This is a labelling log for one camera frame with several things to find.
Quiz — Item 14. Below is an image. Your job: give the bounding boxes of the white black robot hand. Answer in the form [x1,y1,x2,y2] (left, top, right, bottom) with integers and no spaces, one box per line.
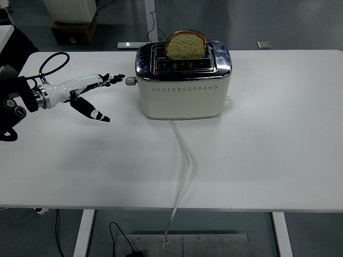
[45,72,126,123]

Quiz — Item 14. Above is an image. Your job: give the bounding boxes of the cream toaster with chrome top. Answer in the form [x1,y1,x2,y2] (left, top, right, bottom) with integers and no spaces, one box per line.
[125,40,233,120]

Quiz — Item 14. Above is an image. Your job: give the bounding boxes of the brown cardboard box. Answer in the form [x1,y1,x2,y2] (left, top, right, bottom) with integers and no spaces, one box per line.
[50,17,98,45]

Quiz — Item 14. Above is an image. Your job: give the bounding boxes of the black bulky object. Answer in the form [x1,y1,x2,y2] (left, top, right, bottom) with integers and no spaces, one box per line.
[0,26,40,67]

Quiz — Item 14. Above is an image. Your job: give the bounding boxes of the white box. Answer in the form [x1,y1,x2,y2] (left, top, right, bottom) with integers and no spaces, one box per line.
[42,0,97,23]

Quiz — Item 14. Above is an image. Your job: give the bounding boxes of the white side table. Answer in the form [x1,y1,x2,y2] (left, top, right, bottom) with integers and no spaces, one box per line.
[0,24,14,54]

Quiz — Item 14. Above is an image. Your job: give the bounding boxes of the white stand with foot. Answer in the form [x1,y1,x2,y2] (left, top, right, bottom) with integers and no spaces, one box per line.
[117,0,167,49]

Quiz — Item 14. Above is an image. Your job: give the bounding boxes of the brown bread slice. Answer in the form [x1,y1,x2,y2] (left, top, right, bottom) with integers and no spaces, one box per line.
[165,29,207,60]

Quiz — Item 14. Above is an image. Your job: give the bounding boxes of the white table leg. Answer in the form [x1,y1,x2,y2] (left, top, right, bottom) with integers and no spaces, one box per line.
[72,209,96,257]
[271,212,294,257]

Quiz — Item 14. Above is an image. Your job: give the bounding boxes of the grey metal plate with screws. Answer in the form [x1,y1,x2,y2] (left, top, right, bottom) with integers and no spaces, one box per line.
[117,233,249,257]

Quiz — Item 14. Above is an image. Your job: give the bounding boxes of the thin black cable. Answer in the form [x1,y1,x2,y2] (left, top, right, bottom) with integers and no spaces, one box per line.
[146,0,168,42]
[55,209,65,257]

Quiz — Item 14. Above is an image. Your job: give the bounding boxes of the white power cord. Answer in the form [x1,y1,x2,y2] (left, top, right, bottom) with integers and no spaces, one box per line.
[163,119,192,257]

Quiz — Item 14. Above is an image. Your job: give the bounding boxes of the black cable with adapter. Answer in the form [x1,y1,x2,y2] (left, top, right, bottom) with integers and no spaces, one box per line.
[108,221,144,257]

